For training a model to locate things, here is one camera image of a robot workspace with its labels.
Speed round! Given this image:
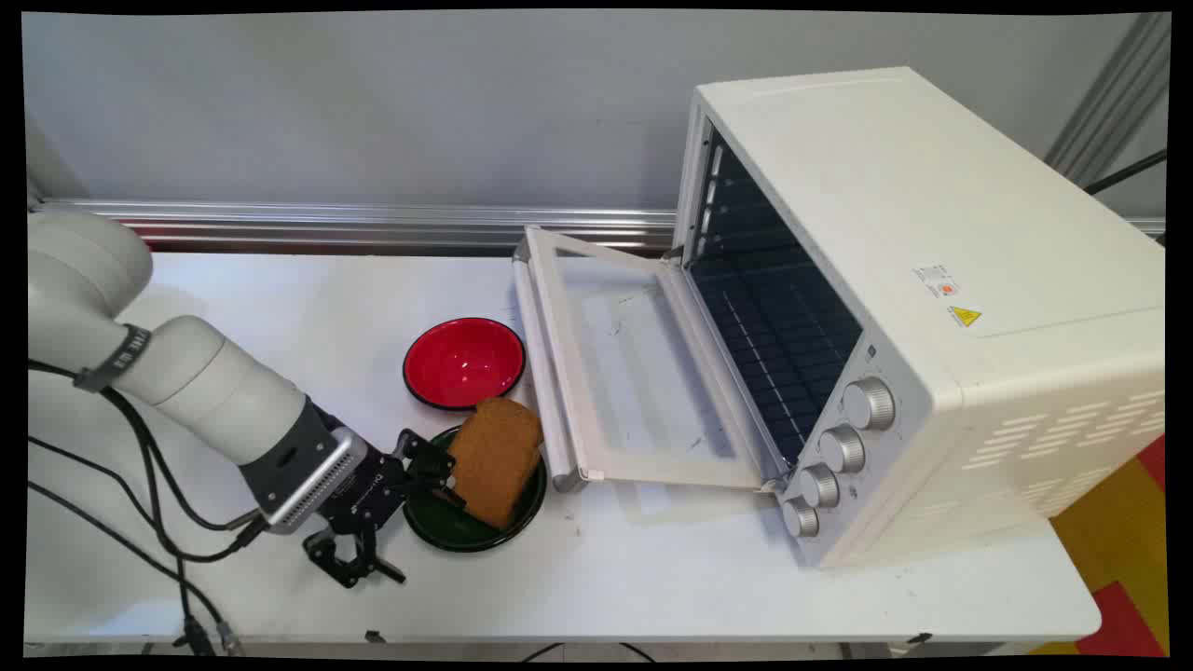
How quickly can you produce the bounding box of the dark green plate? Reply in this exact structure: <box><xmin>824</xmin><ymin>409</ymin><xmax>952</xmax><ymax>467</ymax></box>
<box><xmin>402</xmin><ymin>426</ymin><xmax>549</xmax><ymax>554</ymax></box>

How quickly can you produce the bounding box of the black cable at post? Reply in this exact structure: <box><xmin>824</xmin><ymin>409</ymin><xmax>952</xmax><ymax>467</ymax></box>
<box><xmin>1084</xmin><ymin>149</ymin><xmax>1168</xmax><ymax>197</ymax></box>

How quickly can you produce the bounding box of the dark oven wire rack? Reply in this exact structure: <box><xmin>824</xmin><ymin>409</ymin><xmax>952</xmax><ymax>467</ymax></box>
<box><xmin>694</xmin><ymin>266</ymin><xmax>863</xmax><ymax>462</ymax></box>

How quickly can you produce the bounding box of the brown bread slice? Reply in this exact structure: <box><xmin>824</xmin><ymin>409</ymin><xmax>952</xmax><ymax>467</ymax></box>
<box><xmin>447</xmin><ymin>398</ymin><xmax>545</xmax><ymax>530</ymax></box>

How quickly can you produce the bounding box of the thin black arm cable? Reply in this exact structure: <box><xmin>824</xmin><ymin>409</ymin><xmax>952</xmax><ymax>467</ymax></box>
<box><xmin>28</xmin><ymin>435</ymin><xmax>267</xmax><ymax>534</ymax></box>

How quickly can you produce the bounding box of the white toaster oven body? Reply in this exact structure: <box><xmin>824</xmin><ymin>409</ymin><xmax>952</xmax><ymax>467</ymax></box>
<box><xmin>673</xmin><ymin>65</ymin><xmax>1166</xmax><ymax>570</ymax></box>

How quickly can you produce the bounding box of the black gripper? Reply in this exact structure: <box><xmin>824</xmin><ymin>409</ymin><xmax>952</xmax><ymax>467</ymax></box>
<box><xmin>302</xmin><ymin>428</ymin><xmax>468</xmax><ymax>590</ymax></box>

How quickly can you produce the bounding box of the aluminium frame post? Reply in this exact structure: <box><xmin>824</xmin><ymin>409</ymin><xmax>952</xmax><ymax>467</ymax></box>
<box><xmin>1044</xmin><ymin>13</ymin><xmax>1172</xmax><ymax>187</ymax></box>

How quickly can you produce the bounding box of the black cable with plug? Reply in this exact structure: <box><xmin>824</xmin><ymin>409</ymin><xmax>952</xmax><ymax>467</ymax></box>
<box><xmin>140</xmin><ymin>438</ymin><xmax>243</xmax><ymax>655</ymax></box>

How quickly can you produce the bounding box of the large silver oven knob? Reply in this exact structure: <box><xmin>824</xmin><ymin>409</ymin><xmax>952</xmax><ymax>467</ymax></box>
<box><xmin>842</xmin><ymin>377</ymin><xmax>897</xmax><ymax>431</ymax></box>

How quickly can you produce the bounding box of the red bowl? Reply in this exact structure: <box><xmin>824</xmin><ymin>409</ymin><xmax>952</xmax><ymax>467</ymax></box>
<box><xmin>403</xmin><ymin>317</ymin><xmax>528</xmax><ymax>412</ymax></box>

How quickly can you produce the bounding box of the black cable across table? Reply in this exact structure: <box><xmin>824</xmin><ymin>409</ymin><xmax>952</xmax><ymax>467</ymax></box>
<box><xmin>28</xmin><ymin>482</ymin><xmax>211</xmax><ymax>655</ymax></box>

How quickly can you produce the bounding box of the white glass oven door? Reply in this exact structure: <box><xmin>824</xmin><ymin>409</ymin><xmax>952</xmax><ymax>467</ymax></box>
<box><xmin>513</xmin><ymin>226</ymin><xmax>789</xmax><ymax>494</ymax></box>

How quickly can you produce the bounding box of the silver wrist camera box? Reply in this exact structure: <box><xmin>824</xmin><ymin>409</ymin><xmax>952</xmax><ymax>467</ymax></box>
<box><xmin>264</xmin><ymin>428</ymin><xmax>371</xmax><ymax>537</ymax></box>

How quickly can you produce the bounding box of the black cable under table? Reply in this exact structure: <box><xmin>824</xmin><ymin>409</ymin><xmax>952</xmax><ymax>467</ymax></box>
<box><xmin>519</xmin><ymin>642</ymin><xmax>659</xmax><ymax>664</ymax></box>

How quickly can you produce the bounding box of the white label sticker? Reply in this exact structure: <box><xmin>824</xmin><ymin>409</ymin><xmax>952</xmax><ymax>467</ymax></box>
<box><xmin>912</xmin><ymin>264</ymin><xmax>962</xmax><ymax>300</ymax></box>

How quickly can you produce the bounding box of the aluminium wall rail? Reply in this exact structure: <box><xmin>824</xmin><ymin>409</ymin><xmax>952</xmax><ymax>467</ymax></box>
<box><xmin>33</xmin><ymin>198</ymin><xmax>1166</xmax><ymax>254</ymax></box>

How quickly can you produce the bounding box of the black strap on arm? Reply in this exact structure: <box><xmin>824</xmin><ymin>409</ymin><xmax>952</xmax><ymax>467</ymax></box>
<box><xmin>73</xmin><ymin>323</ymin><xmax>152</xmax><ymax>392</ymax></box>

